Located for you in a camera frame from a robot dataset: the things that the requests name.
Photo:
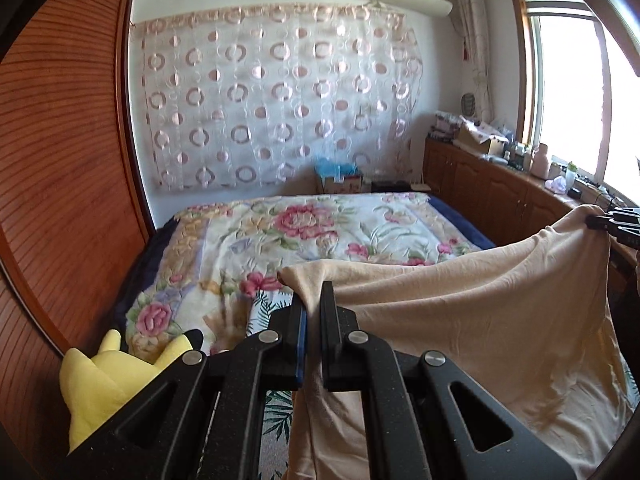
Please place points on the beige printed T-shirt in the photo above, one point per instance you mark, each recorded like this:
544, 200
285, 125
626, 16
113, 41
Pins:
450, 310

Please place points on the stack of folded cloths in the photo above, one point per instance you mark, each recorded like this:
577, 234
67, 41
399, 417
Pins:
442, 127

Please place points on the yellow plush toy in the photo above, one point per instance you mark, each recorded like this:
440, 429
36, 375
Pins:
100, 385

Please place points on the sheer circle-pattern curtain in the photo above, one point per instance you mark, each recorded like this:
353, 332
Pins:
275, 100

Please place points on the green-capped bottle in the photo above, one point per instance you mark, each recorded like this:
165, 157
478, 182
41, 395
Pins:
571, 180

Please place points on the dark oval wall ornament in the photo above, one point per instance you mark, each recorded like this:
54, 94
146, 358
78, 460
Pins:
468, 104

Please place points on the white patterned window curtain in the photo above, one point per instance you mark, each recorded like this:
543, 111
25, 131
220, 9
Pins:
475, 50

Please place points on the flat black device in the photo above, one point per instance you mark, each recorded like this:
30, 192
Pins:
390, 186

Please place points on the floral blanket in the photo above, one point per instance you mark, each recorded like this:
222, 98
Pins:
300, 225

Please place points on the open cardboard box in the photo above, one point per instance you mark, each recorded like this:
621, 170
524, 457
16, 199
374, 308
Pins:
475, 142

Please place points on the window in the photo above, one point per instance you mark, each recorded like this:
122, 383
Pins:
565, 85

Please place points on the wooden slatted wardrobe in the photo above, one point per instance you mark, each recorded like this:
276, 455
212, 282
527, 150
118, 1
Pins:
65, 160

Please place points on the pink bottle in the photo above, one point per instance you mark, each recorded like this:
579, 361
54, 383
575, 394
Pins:
540, 162

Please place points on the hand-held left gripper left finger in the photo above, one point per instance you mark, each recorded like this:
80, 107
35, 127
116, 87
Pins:
301, 350

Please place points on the palm leaf print sheet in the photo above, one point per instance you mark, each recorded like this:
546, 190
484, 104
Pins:
265, 310

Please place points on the small black box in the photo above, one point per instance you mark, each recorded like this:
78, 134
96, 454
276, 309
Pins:
575, 193

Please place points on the pale purple cloth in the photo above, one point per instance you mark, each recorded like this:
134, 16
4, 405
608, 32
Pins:
556, 185

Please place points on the long wooden cabinet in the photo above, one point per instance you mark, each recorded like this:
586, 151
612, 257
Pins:
480, 185

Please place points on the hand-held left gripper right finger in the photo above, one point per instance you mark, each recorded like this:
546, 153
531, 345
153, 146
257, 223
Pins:
332, 340

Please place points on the small cardboard box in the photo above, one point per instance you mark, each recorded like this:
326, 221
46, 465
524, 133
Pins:
345, 184

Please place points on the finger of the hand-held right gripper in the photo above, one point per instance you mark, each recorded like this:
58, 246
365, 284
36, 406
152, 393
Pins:
625, 234
627, 215

